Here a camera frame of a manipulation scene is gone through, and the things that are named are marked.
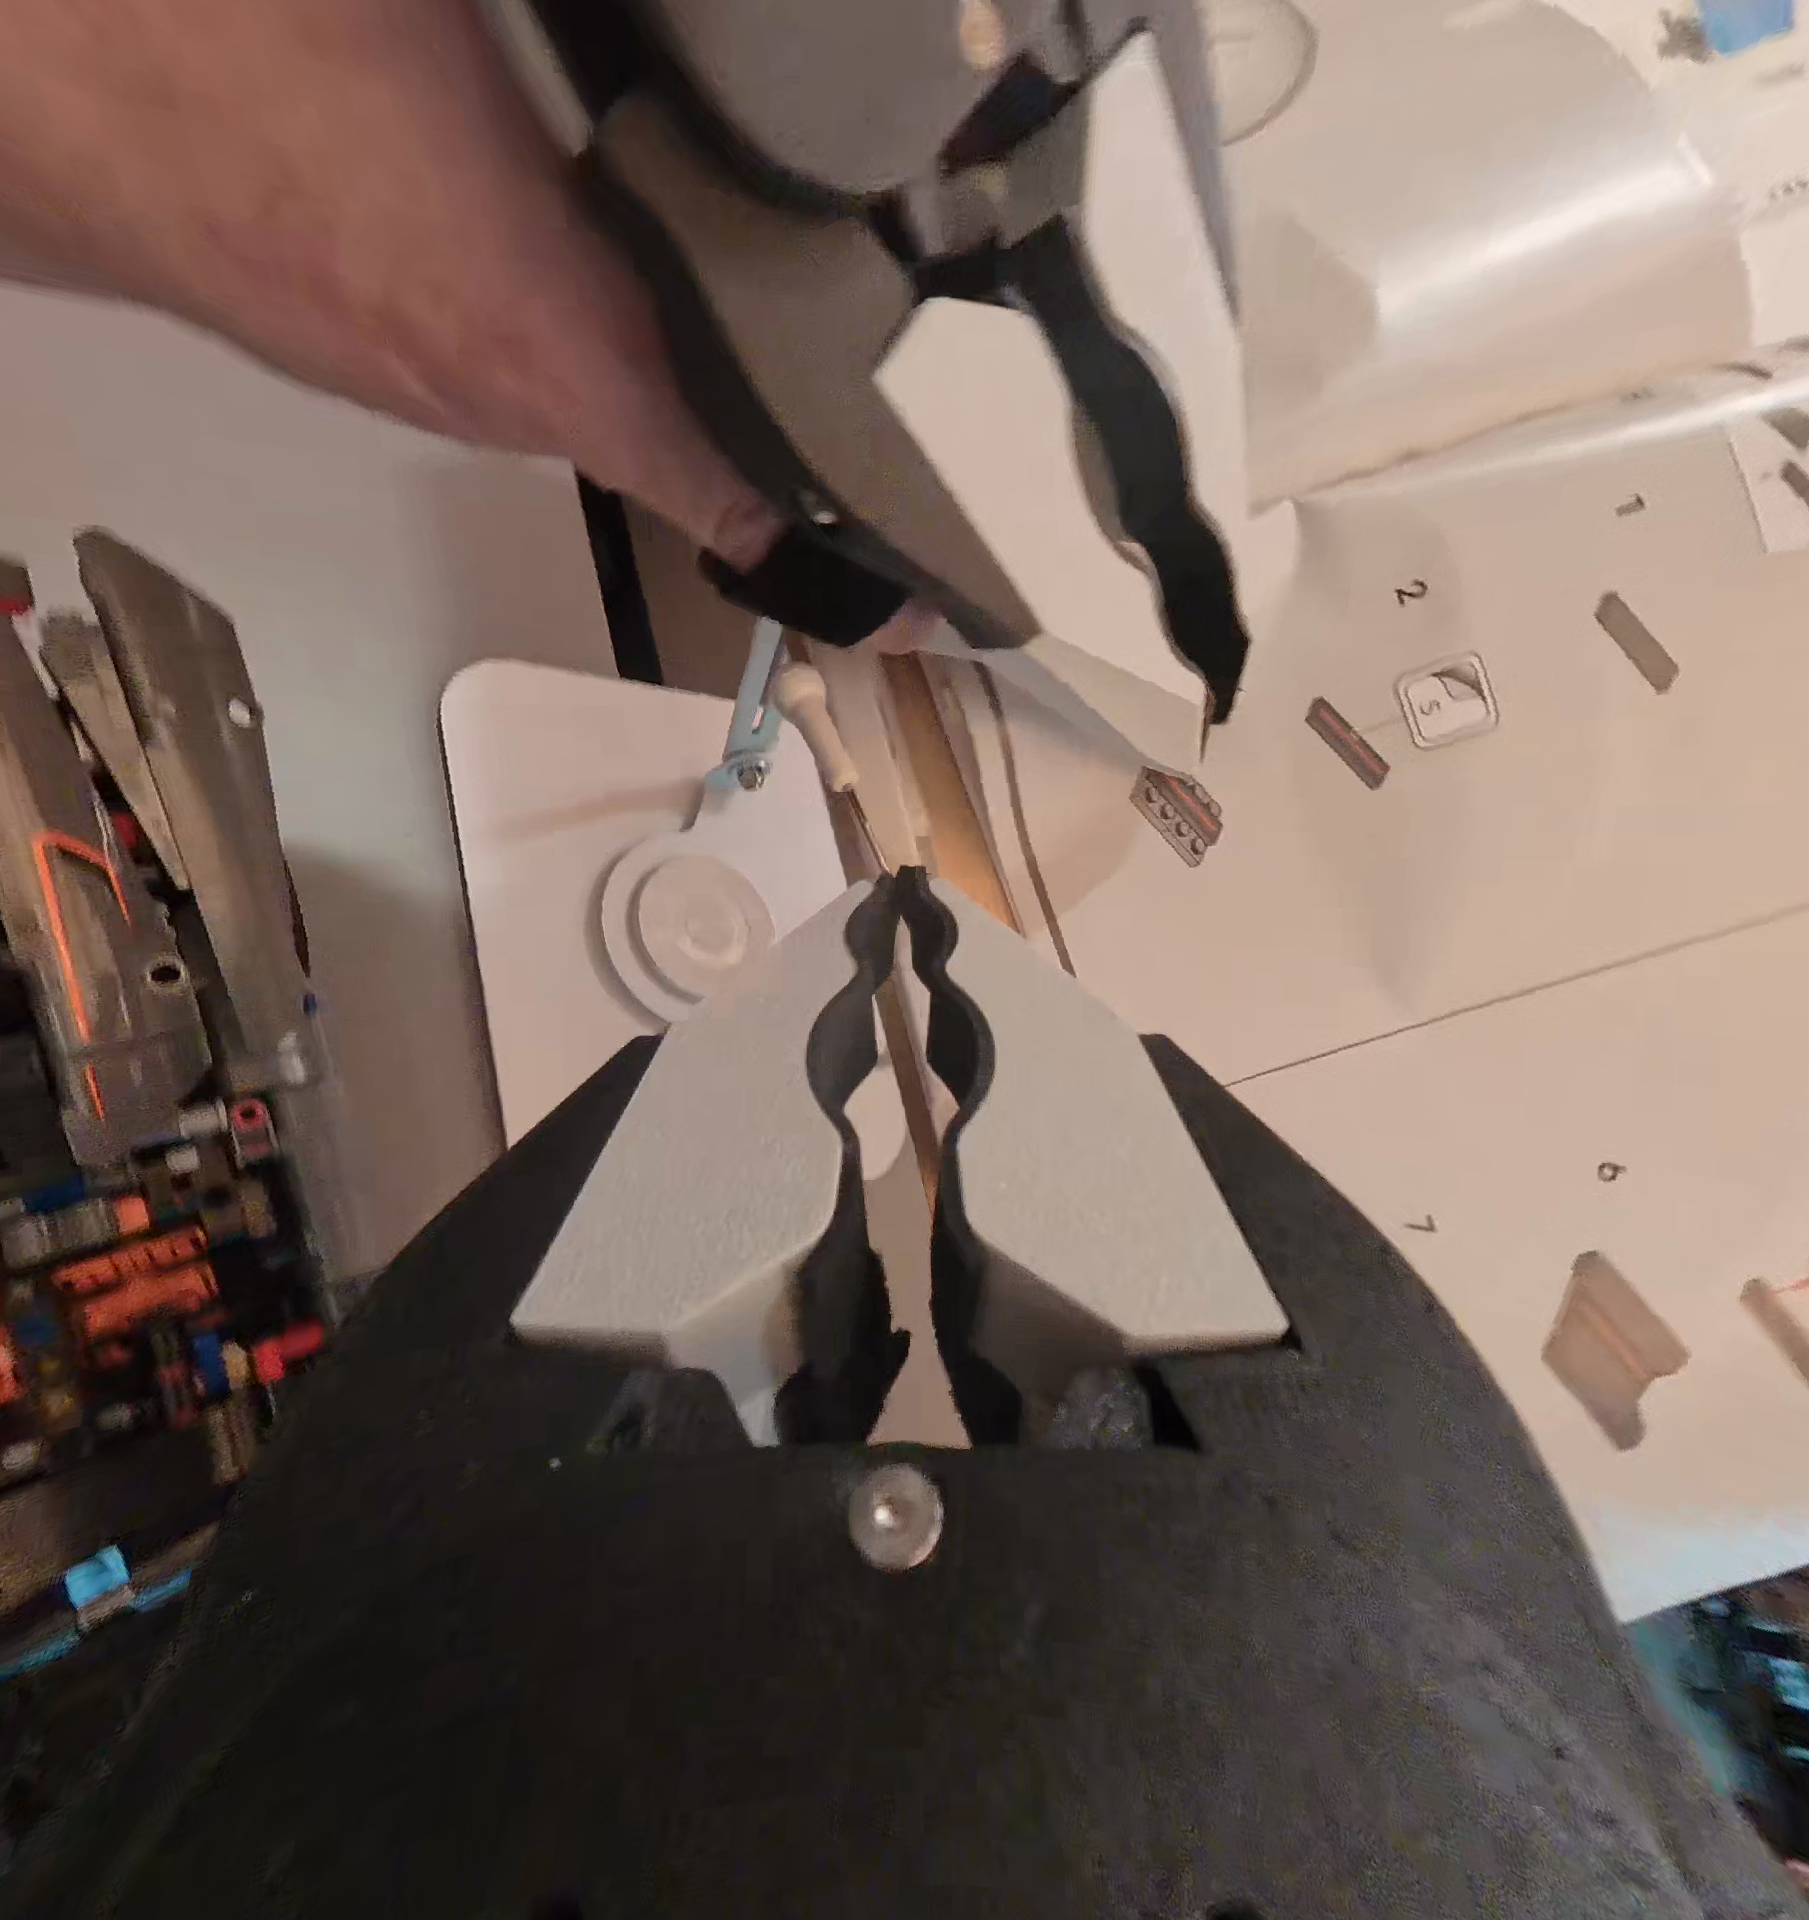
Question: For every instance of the lego instruction booklet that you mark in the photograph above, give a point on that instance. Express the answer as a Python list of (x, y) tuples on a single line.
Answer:
[(1520, 901)]

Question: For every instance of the grey lego car model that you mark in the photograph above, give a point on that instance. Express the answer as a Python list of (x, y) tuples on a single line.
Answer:
[(109, 931)]

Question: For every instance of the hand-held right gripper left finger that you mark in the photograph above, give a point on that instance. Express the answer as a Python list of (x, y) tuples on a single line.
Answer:
[(694, 1201)]

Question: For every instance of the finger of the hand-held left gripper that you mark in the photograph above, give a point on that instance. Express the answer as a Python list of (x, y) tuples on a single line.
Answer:
[(994, 436), (1182, 91)]

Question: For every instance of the person's left hand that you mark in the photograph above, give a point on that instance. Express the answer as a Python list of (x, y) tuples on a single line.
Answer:
[(469, 254)]

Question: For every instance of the white and wooden book stand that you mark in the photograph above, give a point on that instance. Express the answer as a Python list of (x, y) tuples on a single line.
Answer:
[(544, 781)]

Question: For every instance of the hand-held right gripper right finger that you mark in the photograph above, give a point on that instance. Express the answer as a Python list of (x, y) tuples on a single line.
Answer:
[(1115, 1201)]

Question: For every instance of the person's left forearm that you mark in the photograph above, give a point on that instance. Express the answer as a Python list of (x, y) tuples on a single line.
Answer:
[(79, 136)]

